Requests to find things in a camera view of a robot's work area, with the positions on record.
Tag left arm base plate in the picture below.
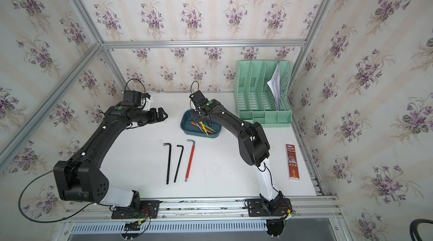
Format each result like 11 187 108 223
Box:
111 200 161 220

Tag long black hex key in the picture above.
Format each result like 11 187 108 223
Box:
163 142 172 185

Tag red hex key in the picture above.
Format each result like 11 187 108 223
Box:
185 139 196 182

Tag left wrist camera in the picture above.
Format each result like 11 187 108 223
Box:
121 91 151 110

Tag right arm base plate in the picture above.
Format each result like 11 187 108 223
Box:
244 197 293 217

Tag aluminium rail frame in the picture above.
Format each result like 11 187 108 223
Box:
52 196 353 241

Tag red flat package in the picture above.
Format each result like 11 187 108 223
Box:
285 144 300 181

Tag small circuit board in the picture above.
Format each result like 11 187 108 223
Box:
123 221 142 232

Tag papers in file organizer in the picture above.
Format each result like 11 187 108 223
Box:
267 60 280 110

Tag short black hex key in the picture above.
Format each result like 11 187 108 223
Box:
174 145 184 183

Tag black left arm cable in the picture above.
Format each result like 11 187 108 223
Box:
17 169 99 224

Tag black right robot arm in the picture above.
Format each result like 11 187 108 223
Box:
189 91 285 207

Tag green mesh file organizer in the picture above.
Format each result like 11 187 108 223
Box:
234 60 292 128

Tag teal plastic storage box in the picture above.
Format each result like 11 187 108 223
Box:
180 109 222 138

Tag orange hex key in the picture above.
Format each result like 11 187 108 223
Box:
191 122 214 135

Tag yellow hex key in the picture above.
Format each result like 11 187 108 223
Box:
200 122 208 135

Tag lime green hex key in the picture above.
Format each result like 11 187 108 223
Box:
203 125 216 132

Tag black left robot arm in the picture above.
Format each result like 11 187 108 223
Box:
54 105 168 212

